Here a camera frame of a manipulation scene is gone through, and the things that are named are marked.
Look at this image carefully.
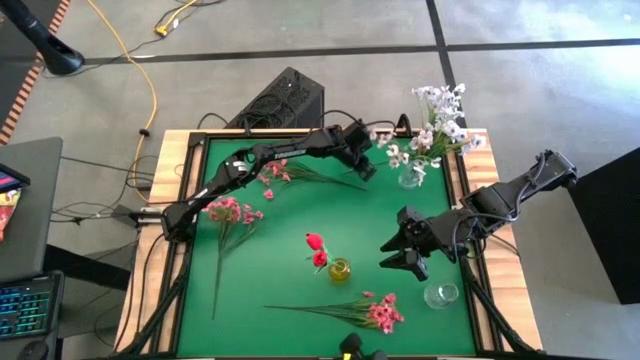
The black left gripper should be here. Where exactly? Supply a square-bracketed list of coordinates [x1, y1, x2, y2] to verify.
[348, 142, 378, 183]

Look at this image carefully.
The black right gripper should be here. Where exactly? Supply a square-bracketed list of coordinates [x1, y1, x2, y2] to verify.
[377, 212, 459, 283]

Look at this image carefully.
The white artificial flower bunch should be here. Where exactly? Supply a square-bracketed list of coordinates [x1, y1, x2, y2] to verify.
[414, 127, 489, 171]
[410, 83, 467, 151]
[368, 128, 416, 171]

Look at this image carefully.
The pink artificial flower bunch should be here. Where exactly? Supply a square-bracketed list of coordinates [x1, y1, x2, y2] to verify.
[201, 196, 265, 320]
[255, 158, 367, 201]
[264, 291, 406, 335]

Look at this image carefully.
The clear ribbed glass vase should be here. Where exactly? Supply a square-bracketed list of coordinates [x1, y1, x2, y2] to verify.
[398, 162, 424, 190]

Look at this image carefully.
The clear smooth glass vase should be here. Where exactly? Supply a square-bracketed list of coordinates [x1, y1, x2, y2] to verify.
[423, 282, 460, 311]

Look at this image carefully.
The yellow embossed glass vase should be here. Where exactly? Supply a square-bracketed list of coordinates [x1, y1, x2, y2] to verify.
[328, 257, 352, 285]

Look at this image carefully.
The black rounded object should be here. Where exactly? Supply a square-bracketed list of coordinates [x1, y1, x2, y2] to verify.
[338, 332, 389, 360]

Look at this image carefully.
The black computer tower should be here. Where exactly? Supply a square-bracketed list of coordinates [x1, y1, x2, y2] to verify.
[225, 66, 326, 130]

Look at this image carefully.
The green table mat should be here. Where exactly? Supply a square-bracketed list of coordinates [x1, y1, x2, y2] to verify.
[175, 135, 477, 357]

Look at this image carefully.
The black cabinet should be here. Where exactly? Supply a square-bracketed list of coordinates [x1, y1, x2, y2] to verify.
[566, 147, 640, 306]

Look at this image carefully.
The grey power adapter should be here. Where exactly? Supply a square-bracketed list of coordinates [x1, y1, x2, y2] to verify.
[110, 203, 164, 227]

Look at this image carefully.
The black floor stand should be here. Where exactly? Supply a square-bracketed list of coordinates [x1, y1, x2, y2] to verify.
[0, 0, 86, 76]

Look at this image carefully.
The dark grey side desk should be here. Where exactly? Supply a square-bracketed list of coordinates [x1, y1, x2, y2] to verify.
[0, 137, 64, 284]

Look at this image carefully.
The tablet with pink screen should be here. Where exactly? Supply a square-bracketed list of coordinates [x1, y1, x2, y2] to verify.
[0, 162, 31, 194]

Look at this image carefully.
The dark mat with orange stripes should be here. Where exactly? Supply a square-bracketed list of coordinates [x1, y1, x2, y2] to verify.
[0, 0, 72, 146]

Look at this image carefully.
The colourful snack bag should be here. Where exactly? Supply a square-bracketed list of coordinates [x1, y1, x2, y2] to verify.
[0, 188, 22, 242]

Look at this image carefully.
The backlit laptop keyboard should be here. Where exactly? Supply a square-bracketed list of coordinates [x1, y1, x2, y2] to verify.
[0, 271, 66, 342]

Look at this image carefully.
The black computer mouse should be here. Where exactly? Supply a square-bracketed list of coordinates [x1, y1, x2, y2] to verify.
[16, 339, 51, 360]

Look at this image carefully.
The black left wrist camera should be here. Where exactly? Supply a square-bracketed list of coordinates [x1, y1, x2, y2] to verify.
[343, 121, 375, 151]

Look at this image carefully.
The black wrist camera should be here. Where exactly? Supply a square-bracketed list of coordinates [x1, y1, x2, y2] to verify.
[398, 204, 427, 235]
[343, 121, 375, 151]

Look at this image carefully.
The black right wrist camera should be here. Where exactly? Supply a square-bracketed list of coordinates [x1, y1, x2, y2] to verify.
[398, 204, 427, 235]

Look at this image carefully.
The black aluminium table frame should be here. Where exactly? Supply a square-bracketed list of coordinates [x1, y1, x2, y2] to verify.
[113, 127, 544, 360]

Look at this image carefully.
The yellow floor cable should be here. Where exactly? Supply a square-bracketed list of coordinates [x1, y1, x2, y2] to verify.
[87, 0, 159, 162]

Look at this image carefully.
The yellow cable with plug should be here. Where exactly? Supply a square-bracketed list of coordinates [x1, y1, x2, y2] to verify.
[154, 0, 199, 39]

